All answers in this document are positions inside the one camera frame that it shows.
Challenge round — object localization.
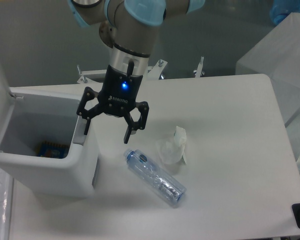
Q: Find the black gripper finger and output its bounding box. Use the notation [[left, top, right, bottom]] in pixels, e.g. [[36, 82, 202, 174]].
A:
[[123, 101, 149, 144], [76, 86, 105, 135]]

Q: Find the blue water jug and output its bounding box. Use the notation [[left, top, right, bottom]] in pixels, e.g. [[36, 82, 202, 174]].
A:
[[269, 0, 300, 26]]

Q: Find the clear plastic water bottle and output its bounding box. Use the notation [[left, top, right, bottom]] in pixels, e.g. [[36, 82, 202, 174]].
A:
[[123, 148, 187, 209]]

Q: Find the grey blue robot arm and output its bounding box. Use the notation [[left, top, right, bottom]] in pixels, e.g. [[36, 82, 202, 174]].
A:
[[67, 0, 205, 144]]

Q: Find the snack packet inside bin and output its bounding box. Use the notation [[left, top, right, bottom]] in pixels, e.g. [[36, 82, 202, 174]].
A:
[[36, 141, 70, 159]]

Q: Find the white push-lid trash can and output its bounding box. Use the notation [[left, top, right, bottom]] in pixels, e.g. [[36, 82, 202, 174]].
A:
[[0, 64, 99, 198]]

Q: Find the clear plastic sheet left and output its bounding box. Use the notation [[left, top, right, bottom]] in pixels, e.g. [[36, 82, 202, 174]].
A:
[[0, 168, 14, 240]]

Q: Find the translucent plastic cover box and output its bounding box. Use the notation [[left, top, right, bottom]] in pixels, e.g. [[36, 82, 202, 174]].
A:
[[235, 13, 300, 173]]

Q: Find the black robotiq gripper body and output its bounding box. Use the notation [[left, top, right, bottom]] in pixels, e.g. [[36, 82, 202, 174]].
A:
[[97, 65, 143, 118]]

